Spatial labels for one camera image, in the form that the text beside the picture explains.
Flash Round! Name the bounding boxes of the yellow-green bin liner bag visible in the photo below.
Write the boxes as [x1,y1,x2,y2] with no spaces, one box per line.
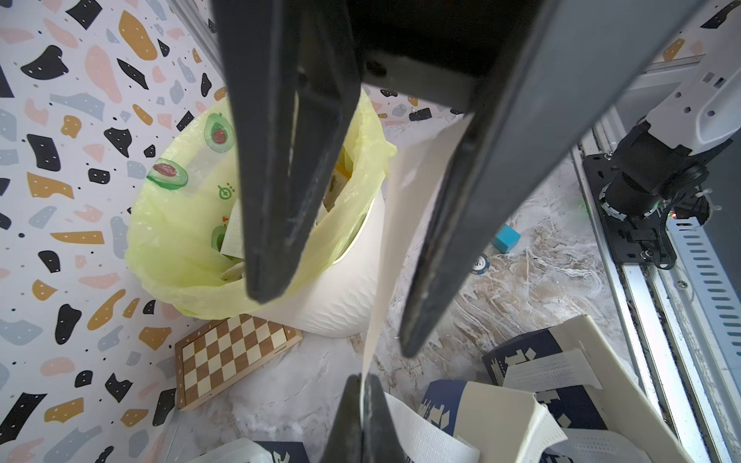
[125,94,397,319]

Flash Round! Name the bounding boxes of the small teal cube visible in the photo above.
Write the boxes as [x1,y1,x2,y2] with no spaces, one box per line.
[492,225,521,254]

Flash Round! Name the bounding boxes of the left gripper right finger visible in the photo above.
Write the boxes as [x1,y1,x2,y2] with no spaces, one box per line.
[363,374,405,463]

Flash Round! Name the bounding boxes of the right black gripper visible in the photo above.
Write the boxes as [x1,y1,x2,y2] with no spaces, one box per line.
[211,1,700,358]

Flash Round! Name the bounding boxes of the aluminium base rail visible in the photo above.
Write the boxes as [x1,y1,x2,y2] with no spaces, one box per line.
[569,51,741,463]

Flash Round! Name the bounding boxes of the paper scraps in bin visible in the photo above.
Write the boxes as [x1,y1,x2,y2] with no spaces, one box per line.
[220,148,356,299]

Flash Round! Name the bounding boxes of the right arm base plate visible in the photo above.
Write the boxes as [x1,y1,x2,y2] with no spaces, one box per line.
[581,149,713,272]

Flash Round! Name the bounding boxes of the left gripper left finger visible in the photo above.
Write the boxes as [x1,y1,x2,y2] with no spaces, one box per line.
[320,375,363,463]

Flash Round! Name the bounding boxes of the white plastic trash bin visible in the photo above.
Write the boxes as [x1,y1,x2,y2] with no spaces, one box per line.
[254,194,385,338]

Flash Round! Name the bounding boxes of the navy tote bag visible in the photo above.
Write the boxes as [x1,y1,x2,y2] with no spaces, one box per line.
[418,316,691,462]

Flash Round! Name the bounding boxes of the wooden checkerboard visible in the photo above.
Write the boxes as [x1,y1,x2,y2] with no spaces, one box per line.
[175,314,303,411]

